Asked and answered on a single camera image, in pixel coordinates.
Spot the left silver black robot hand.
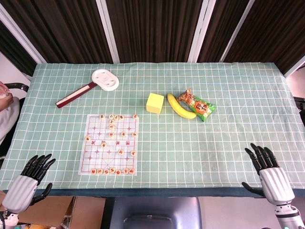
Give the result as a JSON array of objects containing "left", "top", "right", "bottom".
[{"left": 1, "top": 154, "right": 57, "bottom": 214}]

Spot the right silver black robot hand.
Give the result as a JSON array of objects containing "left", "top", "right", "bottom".
[{"left": 241, "top": 143, "right": 295, "bottom": 206}]

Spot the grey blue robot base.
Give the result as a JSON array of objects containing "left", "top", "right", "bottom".
[{"left": 111, "top": 197, "right": 203, "bottom": 229}]

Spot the brown cardboard box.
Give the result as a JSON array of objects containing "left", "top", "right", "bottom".
[
  {"left": 68, "top": 197, "right": 106, "bottom": 229},
  {"left": 18, "top": 196, "right": 75, "bottom": 226}
]

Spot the green checkered tablecloth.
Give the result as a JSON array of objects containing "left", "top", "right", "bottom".
[{"left": 0, "top": 62, "right": 305, "bottom": 198}]

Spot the translucent xiangqi board sheet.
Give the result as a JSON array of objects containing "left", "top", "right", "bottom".
[{"left": 78, "top": 114, "right": 140, "bottom": 177}]

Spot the black chair armrest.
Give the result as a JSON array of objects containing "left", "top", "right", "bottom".
[{"left": 4, "top": 83, "right": 30, "bottom": 93}]

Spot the green orange snack bag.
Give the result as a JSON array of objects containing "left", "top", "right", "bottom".
[{"left": 176, "top": 88, "right": 217, "bottom": 123}]

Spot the yellow banana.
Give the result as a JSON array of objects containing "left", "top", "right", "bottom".
[{"left": 167, "top": 93, "right": 198, "bottom": 119}]

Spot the dark brown curtain panel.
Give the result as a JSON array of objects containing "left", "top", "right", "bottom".
[
  {"left": 0, "top": 21, "right": 37, "bottom": 76},
  {"left": 224, "top": 0, "right": 305, "bottom": 75},
  {"left": 0, "top": 0, "right": 113, "bottom": 64},
  {"left": 197, "top": 0, "right": 249, "bottom": 63},
  {"left": 106, "top": 0, "right": 206, "bottom": 63}
]

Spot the white oval plastic dish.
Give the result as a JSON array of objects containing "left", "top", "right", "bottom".
[{"left": 91, "top": 68, "right": 120, "bottom": 92}]

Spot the yellow foam cube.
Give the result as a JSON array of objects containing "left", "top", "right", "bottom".
[{"left": 146, "top": 93, "right": 165, "bottom": 113}]

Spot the white frame post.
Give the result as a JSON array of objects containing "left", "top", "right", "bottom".
[
  {"left": 219, "top": 0, "right": 255, "bottom": 62},
  {"left": 283, "top": 56, "right": 305, "bottom": 78},
  {"left": 96, "top": 0, "right": 120, "bottom": 64},
  {"left": 0, "top": 4, "right": 47, "bottom": 64},
  {"left": 187, "top": 0, "right": 216, "bottom": 63}
]

